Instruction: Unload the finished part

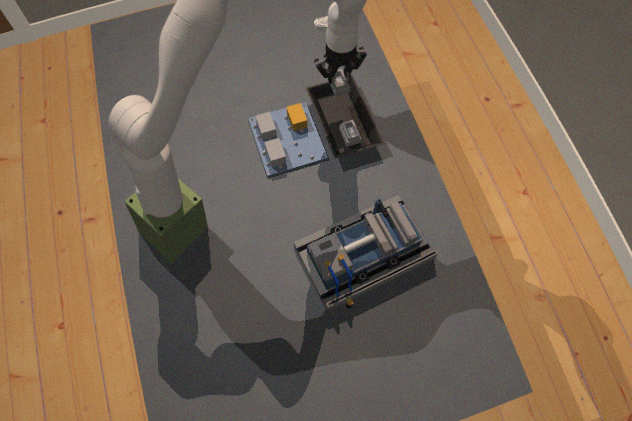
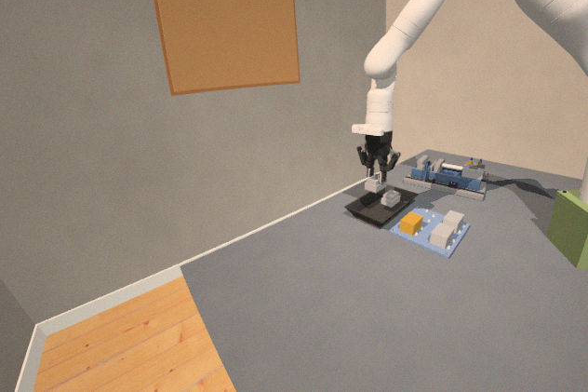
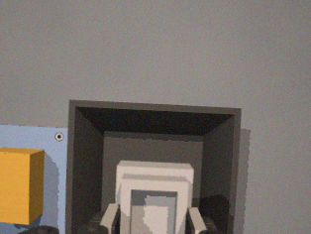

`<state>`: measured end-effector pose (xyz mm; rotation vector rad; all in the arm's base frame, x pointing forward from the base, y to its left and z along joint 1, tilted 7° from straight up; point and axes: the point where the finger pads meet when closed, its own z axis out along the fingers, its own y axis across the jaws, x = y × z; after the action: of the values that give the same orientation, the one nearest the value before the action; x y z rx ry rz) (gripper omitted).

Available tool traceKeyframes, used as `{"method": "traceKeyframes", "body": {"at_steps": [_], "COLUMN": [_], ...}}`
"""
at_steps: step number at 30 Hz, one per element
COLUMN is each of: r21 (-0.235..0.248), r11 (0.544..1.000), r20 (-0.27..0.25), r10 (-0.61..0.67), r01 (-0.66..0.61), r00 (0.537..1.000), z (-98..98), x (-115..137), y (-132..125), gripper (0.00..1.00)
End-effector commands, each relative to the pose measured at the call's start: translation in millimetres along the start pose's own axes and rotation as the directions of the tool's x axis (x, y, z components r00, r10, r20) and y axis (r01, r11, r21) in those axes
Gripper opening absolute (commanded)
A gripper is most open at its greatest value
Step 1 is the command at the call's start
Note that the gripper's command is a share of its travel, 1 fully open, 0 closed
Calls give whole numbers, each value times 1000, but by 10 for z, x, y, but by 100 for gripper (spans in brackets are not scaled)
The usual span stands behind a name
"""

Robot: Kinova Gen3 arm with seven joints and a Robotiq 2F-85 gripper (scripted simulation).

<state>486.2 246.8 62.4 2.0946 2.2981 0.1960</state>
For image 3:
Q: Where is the yellow rectangular block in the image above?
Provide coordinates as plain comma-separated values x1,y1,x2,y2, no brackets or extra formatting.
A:
0,147,45,225

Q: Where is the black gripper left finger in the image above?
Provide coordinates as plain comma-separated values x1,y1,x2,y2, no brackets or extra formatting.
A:
18,203,121,234

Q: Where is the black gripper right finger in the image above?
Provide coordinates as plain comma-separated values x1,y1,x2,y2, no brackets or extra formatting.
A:
185,207,227,234

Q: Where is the white rectangular block with pocket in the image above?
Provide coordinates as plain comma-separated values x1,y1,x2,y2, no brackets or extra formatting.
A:
116,161,194,234

